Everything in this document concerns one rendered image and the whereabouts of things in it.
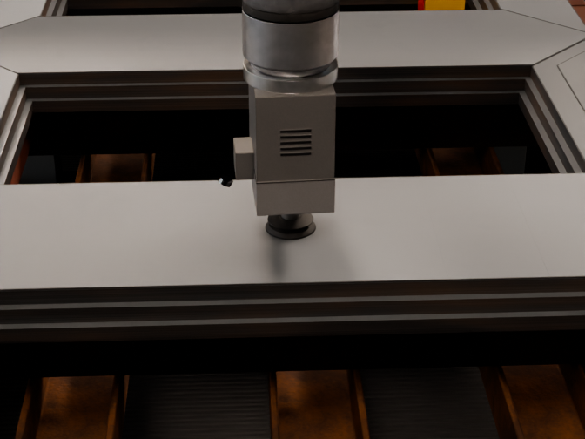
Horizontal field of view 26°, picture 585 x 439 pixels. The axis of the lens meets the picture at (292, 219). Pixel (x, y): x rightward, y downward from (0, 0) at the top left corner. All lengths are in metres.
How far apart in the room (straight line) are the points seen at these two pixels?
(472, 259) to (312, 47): 0.22
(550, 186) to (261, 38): 0.33
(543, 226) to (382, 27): 0.49
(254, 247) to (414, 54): 0.46
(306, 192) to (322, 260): 0.06
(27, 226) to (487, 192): 0.40
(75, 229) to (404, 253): 0.28
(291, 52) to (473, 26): 0.59
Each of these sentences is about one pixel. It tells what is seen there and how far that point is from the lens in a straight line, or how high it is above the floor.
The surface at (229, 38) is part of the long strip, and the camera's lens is 1.48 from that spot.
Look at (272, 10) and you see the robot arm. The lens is 0.96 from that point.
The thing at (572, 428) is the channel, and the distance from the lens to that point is 1.15.
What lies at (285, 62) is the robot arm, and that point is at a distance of 0.97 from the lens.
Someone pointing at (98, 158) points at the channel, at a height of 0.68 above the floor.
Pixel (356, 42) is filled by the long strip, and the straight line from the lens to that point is 1.47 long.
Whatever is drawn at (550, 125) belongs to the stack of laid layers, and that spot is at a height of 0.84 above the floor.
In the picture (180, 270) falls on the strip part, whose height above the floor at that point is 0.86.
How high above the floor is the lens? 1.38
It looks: 29 degrees down
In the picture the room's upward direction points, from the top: straight up
